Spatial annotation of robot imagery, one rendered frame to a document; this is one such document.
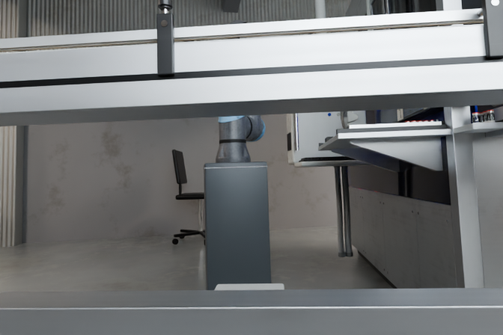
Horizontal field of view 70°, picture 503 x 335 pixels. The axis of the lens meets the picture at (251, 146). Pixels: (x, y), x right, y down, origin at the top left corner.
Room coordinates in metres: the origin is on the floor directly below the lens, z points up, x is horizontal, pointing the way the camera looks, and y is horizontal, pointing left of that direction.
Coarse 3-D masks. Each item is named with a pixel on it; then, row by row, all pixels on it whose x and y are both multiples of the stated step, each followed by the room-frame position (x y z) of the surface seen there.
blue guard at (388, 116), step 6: (408, 108) 1.70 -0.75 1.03; (414, 108) 1.62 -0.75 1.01; (420, 108) 1.56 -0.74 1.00; (366, 114) 2.51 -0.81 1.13; (372, 114) 2.35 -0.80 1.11; (378, 114) 2.21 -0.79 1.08; (384, 114) 2.09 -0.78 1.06; (390, 114) 1.97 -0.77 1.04; (396, 114) 1.88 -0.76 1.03; (408, 114) 1.70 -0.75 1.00; (366, 120) 2.51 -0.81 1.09; (372, 120) 2.36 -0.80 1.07; (378, 120) 2.22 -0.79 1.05; (384, 120) 2.09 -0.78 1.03; (390, 120) 1.98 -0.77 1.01; (396, 120) 1.89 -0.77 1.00
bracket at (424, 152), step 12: (360, 144) 1.40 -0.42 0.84; (372, 144) 1.40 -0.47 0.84; (384, 144) 1.39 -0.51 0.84; (396, 144) 1.39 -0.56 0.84; (408, 144) 1.39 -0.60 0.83; (420, 144) 1.38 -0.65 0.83; (432, 144) 1.38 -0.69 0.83; (396, 156) 1.39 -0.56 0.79; (408, 156) 1.39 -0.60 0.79; (420, 156) 1.38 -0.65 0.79; (432, 156) 1.38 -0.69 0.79; (432, 168) 1.38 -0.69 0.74
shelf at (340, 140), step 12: (360, 132) 1.32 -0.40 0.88; (372, 132) 1.31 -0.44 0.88; (384, 132) 1.31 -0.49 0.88; (396, 132) 1.31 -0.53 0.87; (408, 132) 1.30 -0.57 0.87; (420, 132) 1.30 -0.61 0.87; (432, 132) 1.30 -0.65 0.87; (444, 132) 1.30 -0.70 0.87; (324, 144) 1.73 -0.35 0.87; (336, 144) 1.61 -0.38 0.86; (348, 144) 1.63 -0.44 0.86
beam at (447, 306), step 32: (448, 288) 0.58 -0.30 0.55; (480, 288) 0.58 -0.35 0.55; (0, 320) 0.56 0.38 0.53; (32, 320) 0.56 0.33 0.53; (64, 320) 0.55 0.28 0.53; (96, 320) 0.55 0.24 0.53; (128, 320) 0.54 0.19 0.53; (160, 320) 0.54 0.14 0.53; (192, 320) 0.54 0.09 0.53; (224, 320) 0.53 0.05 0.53; (256, 320) 0.53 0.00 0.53; (288, 320) 0.53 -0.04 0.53; (320, 320) 0.52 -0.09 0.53; (352, 320) 0.52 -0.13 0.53; (384, 320) 0.52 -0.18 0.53; (416, 320) 0.51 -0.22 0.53; (448, 320) 0.51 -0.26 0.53; (480, 320) 0.51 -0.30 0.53
